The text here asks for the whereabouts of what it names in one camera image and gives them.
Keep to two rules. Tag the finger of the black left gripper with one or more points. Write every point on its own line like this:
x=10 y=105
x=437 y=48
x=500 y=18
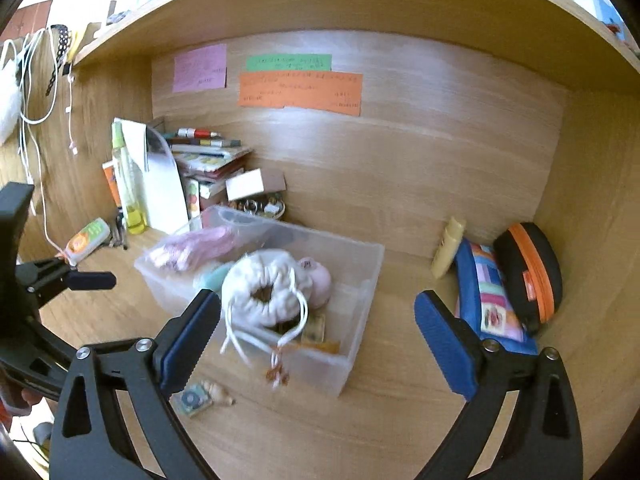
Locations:
x=90 y=279

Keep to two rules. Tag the clear plastic storage bin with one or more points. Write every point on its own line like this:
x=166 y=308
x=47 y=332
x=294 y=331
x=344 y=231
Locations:
x=344 y=275

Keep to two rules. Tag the white drawstring pouch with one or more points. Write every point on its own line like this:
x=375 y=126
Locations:
x=264 y=289

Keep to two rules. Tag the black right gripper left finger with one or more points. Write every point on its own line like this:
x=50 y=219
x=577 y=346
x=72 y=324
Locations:
x=90 y=438

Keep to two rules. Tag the white plush item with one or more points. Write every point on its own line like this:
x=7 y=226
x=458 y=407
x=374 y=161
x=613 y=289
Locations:
x=10 y=99

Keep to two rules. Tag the white paper file holder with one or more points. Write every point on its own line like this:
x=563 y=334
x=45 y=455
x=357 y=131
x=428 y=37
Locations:
x=155 y=177

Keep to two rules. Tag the green flower pattern card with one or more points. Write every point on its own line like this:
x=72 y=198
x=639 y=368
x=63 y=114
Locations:
x=192 y=399

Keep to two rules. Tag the orange paper note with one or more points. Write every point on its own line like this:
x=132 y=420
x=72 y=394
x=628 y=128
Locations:
x=333 y=92

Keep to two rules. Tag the yellow liquid spray bottle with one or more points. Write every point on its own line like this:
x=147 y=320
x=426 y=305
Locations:
x=133 y=214

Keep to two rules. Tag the black orange zipper case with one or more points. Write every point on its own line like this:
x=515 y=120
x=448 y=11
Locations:
x=531 y=273

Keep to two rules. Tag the blue patchwork pouch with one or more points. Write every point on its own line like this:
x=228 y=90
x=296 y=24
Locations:
x=482 y=300

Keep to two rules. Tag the orange tube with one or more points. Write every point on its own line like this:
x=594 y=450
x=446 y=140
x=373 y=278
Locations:
x=110 y=176

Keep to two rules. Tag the white cardboard box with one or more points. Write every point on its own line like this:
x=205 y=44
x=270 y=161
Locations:
x=255 y=182

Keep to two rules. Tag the pink sticky note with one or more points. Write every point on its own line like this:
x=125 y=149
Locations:
x=200 y=69

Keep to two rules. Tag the fruit pattern box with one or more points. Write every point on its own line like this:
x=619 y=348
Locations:
x=191 y=188

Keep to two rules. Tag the green sticky note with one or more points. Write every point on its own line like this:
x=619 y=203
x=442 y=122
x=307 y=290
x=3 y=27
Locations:
x=289 y=61

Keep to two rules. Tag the cream spiral seashell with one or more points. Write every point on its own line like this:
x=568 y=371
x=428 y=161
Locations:
x=217 y=393

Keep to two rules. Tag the stack of books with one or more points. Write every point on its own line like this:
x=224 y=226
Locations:
x=205 y=156

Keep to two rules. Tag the teal soap bar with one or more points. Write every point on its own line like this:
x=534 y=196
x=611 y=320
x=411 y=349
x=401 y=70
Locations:
x=211 y=276

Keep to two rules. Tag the cream lotion tube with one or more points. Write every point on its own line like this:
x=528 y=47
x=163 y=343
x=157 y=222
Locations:
x=448 y=247

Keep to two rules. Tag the wooden upper shelf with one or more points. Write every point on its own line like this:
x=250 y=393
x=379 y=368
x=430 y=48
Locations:
x=556 y=38

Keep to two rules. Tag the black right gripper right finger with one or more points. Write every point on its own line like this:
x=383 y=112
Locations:
x=543 y=439

